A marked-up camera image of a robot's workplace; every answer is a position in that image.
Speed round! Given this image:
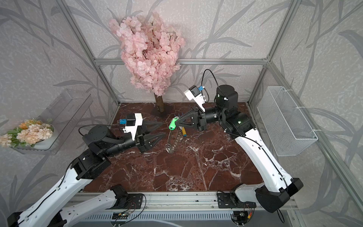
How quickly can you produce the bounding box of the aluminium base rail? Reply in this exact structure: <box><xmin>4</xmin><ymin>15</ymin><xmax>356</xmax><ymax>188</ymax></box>
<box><xmin>67</xmin><ymin>191</ymin><xmax>298</xmax><ymax>211</ymax></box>

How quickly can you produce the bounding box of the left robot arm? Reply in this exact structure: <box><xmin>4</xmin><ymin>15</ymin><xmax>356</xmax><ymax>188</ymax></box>
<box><xmin>7</xmin><ymin>121</ymin><xmax>165</xmax><ymax>227</ymax></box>

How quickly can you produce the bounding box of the key with green tag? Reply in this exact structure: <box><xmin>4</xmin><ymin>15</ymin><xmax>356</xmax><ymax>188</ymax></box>
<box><xmin>168</xmin><ymin>116</ymin><xmax>179</xmax><ymax>131</ymax></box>

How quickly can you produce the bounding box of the peach flower bouquet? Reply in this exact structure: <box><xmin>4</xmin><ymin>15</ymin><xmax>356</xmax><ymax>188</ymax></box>
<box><xmin>1</xmin><ymin>119</ymin><xmax>55</xmax><ymax>148</ymax></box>

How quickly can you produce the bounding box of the white wire mesh basket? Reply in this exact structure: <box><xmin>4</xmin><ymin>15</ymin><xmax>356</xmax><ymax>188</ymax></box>
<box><xmin>257</xmin><ymin>86</ymin><xmax>318</xmax><ymax>157</ymax></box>

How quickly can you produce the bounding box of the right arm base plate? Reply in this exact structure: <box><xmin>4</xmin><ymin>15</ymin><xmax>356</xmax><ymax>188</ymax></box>
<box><xmin>216</xmin><ymin>191</ymin><xmax>257</xmax><ymax>209</ymax></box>

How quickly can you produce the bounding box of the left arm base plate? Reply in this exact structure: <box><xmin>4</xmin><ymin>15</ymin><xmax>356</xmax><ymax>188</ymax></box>
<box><xmin>109</xmin><ymin>194</ymin><xmax>144</xmax><ymax>210</ymax></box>

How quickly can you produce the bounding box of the clear acrylic wall shelf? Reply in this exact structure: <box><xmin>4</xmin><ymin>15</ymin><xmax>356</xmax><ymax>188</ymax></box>
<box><xmin>14</xmin><ymin>89</ymin><xmax>93</xmax><ymax>155</ymax></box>

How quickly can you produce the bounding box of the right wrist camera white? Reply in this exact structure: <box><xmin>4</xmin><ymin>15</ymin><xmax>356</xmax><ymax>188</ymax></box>
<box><xmin>184</xmin><ymin>85</ymin><xmax>206</xmax><ymax>112</ymax></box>

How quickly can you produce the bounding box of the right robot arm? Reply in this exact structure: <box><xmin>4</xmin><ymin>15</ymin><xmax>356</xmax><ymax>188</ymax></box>
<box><xmin>175</xmin><ymin>85</ymin><xmax>303</xmax><ymax>213</ymax></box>

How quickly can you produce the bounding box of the blue yellow garden fork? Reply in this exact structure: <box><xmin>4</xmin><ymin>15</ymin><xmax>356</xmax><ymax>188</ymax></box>
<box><xmin>180</xmin><ymin>127</ymin><xmax>187</xmax><ymax>137</ymax></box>

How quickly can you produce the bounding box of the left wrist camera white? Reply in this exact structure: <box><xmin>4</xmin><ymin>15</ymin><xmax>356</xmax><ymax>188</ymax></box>
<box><xmin>118</xmin><ymin>113</ymin><xmax>143</xmax><ymax>140</ymax></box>

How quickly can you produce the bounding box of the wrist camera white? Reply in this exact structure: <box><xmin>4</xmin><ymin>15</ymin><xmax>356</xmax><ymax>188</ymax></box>
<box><xmin>184</xmin><ymin>85</ymin><xmax>206</xmax><ymax>112</ymax></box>
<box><xmin>118</xmin><ymin>113</ymin><xmax>143</xmax><ymax>140</ymax></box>

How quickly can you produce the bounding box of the pink cherry blossom tree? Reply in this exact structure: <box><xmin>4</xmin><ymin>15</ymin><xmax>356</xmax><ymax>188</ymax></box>
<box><xmin>109</xmin><ymin>11</ymin><xmax>185</xmax><ymax>114</ymax></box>

